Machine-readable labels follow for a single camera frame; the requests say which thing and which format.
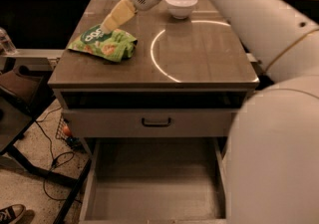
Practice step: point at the green rice chip bag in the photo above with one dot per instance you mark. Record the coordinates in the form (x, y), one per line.
(114, 47)

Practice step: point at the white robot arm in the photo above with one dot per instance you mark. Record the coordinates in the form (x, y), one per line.
(273, 145)

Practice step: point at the white ceramic bowl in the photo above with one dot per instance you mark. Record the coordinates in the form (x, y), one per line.
(180, 9)

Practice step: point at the clear plastic bottle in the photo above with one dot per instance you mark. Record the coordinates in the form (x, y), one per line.
(6, 43)

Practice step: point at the grey cabinet with drawers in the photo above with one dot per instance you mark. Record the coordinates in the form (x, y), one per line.
(194, 71)

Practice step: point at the dark side table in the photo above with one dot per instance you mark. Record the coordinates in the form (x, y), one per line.
(24, 95)

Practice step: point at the open bottom drawer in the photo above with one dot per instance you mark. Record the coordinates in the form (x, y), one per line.
(155, 181)

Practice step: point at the black white sneaker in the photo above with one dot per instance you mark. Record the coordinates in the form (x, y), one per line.
(12, 214)

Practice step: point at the black drawer handle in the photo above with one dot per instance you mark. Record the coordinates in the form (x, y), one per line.
(156, 123)

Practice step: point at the wire basket with balls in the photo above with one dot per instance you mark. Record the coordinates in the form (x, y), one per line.
(63, 133)

